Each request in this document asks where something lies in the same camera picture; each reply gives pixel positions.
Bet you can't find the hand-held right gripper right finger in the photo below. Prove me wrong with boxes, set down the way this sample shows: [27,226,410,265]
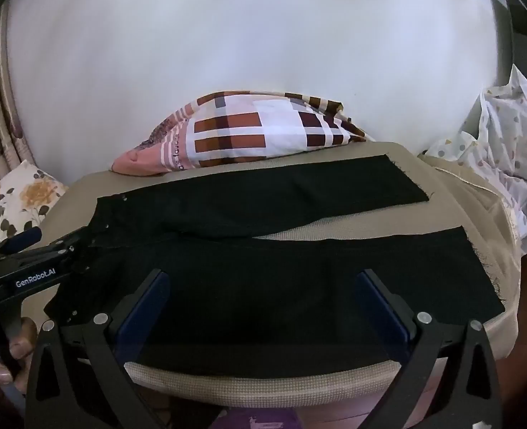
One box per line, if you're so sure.
[354,269,503,429]

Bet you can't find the checked brown white pillow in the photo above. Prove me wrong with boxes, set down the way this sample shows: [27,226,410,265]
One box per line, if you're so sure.
[112,90,374,175]

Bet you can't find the grey shelf unit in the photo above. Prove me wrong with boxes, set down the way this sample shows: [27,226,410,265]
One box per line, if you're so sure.
[491,0,527,81]

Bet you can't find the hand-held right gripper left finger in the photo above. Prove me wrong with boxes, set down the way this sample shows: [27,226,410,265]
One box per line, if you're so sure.
[26,269,172,429]

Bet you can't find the black pants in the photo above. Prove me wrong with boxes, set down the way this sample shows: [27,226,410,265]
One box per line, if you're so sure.
[44,154,506,367]

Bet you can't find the person's left hand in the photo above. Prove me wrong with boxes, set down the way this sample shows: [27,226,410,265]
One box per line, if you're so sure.
[0,319,38,407]

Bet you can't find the white dotted cloth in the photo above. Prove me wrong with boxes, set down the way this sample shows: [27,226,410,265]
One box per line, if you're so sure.
[420,63,527,255]

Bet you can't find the beige striped curtain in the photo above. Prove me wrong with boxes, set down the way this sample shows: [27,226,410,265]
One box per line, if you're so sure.
[0,0,36,175]

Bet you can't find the person's purple clothing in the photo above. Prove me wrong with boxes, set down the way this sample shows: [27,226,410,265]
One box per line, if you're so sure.
[219,404,318,429]

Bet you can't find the floral cushion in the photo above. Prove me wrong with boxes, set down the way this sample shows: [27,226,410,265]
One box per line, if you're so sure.
[0,159,68,246]

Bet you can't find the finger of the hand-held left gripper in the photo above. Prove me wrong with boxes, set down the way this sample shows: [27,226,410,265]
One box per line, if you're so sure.
[0,226,91,262]

